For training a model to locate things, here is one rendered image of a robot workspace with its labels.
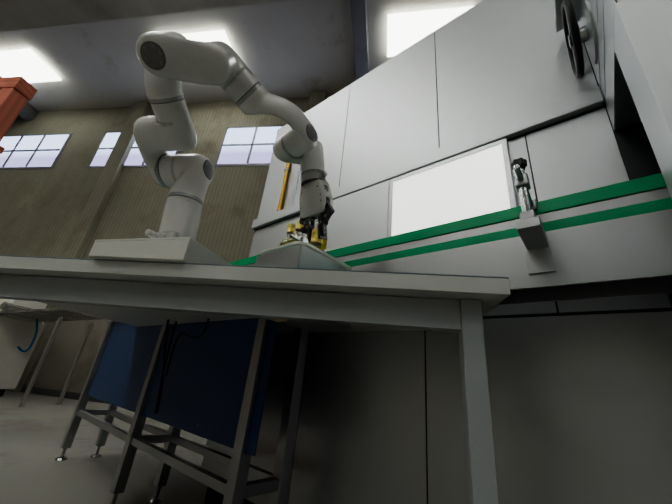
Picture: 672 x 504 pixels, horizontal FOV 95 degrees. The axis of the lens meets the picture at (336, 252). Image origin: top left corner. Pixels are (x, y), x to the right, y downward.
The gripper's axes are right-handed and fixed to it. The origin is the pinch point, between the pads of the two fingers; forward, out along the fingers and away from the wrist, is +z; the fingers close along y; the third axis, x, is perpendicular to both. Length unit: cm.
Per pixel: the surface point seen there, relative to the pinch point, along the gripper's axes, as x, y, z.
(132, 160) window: -105, 567, -294
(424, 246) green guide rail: -17.5, -24.0, 6.7
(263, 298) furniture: 21.1, -2.3, 18.5
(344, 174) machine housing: -49, 26, -44
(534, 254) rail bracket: -14, -50, 14
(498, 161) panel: -43, -42, -21
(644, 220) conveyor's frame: -16, -67, 11
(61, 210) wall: -22, 656, -203
